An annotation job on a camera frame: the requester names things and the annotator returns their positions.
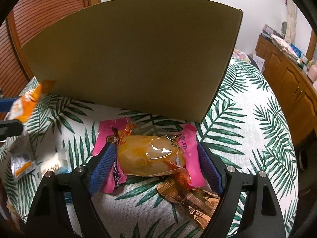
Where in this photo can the pink thermos bottle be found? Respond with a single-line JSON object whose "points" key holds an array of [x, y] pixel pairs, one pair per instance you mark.
{"points": [[312, 73]]}

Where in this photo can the brown cardboard box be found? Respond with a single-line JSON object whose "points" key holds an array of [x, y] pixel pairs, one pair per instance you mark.
{"points": [[164, 57]]}

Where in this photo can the small white desk fan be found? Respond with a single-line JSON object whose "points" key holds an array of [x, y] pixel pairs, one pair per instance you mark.
{"points": [[284, 28]]}

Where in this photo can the wooden sideboard cabinet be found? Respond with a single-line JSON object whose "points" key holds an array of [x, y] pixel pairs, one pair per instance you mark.
{"points": [[293, 90]]}

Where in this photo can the small beige candy packet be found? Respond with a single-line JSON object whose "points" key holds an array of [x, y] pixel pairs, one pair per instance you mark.
{"points": [[57, 164]]}

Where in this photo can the floral beige curtain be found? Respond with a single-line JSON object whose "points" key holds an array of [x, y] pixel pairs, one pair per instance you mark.
{"points": [[290, 35]]}

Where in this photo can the white paper bag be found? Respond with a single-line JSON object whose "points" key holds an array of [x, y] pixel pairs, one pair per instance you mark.
{"points": [[260, 62]]}

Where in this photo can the blue box on sideboard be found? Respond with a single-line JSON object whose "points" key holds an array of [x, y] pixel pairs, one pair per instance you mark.
{"points": [[296, 50]]}

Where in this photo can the small blue foil snack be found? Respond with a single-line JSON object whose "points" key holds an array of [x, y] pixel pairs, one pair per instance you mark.
{"points": [[64, 185]]}

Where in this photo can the folded floral cloth stack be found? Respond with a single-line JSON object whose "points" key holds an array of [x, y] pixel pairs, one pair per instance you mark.
{"points": [[279, 42]]}

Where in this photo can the copper foil snack packet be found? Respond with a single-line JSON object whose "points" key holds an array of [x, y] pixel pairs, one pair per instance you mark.
{"points": [[198, 203]]}

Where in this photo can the pink packaged braised egg snack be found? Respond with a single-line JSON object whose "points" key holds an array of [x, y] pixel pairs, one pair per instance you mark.
{"points": [[149, 156]]}

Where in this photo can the leaf print cloth mat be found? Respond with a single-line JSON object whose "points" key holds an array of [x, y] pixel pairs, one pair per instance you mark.
{"points": [[73, 168]]}

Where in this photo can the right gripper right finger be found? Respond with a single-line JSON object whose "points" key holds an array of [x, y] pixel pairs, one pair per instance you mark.
{"points": [[261, 217]]}

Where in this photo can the orange white snack packet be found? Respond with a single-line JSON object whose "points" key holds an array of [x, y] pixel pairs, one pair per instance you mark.
{"points": [[24, 106]]}

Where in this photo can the white silver pouch snack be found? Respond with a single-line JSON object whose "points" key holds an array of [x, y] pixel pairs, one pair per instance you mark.
{"points": [[22, 156]]}

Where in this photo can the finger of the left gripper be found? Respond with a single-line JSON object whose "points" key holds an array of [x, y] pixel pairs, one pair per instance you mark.
{"points": [[9, 128], [6, 103]]}

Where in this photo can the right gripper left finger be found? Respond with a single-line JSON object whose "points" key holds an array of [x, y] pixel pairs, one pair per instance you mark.
{"points": [[48, 216]]}

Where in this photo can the brown louvered wardrobe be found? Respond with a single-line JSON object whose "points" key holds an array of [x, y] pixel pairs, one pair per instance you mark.
{"points": [[26, 20]]}

